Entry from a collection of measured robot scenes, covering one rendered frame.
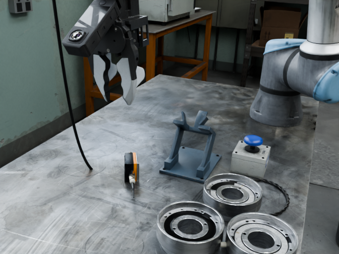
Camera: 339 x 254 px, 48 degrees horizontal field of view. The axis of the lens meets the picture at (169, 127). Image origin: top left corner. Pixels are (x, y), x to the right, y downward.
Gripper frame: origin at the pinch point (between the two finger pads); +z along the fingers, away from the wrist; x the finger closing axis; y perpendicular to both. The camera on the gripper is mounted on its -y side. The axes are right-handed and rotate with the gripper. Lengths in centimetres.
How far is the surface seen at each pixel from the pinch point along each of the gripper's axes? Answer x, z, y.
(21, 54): 150, 30, 111
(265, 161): -25.0, 15.3, 14.7
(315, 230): -32, 105, 113
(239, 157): -19.7, 15.3, 14.3
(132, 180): -4.5, 14.9, -3.2
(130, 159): -1.3, 13.3, 1.1
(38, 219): 4.8, 16.2, -18.3
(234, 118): -9.0, 20.1, 44.3
